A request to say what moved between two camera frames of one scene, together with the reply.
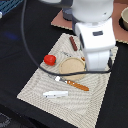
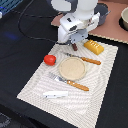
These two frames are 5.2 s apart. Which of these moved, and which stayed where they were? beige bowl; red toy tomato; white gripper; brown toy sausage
Moved: white gripper
Stayed: brown toy sausage; beige bowl; red toy tomato
